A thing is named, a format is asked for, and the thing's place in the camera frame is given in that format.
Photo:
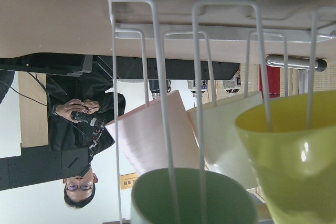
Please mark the green cup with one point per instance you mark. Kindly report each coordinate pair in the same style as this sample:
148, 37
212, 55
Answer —
226, 200

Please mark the pink cup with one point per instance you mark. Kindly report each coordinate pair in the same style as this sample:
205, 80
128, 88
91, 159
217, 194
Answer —
140, 135

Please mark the cream white cup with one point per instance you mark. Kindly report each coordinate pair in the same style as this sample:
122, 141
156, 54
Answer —
223, 151

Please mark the yellow cup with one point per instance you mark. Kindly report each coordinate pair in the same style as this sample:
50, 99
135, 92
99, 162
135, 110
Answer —
294, 165

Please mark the person in black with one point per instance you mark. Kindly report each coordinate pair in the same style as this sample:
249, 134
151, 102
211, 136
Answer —
78, 109

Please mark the red fire extinguisher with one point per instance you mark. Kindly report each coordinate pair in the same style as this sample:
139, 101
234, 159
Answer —
273, 81

